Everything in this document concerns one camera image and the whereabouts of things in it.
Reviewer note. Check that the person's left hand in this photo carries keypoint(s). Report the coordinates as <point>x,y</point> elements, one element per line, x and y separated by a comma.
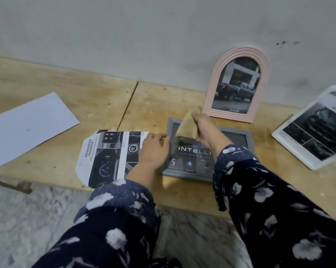
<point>154,150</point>

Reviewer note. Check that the person's right hand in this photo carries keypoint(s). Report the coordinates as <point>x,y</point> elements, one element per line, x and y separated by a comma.
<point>211,136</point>

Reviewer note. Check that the brown wiping cloth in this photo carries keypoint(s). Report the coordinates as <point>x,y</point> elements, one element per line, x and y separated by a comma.
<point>187,125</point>

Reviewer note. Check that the grey picture frame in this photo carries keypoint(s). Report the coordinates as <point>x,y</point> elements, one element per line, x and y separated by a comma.
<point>184,175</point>

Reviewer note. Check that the arched car dashboard print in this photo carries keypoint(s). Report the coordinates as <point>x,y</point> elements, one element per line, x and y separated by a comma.
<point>106,159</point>

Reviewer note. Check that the pink arched picture frame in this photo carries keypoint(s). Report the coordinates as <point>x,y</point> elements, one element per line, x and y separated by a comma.
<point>240,50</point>

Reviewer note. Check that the white picture frame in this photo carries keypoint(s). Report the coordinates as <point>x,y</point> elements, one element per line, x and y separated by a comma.
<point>310,131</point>

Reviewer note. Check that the white logo print sheet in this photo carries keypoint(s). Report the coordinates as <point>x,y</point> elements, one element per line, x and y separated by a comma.
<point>25,128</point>

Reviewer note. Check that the person's right forearm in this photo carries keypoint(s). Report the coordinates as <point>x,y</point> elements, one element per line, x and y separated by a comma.
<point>268,198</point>

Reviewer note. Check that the person's left forearm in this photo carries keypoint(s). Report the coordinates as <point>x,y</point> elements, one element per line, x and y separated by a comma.
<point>115,220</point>

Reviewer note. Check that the person's dark floral dress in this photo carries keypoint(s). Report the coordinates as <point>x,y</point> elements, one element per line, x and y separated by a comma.
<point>165,263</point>

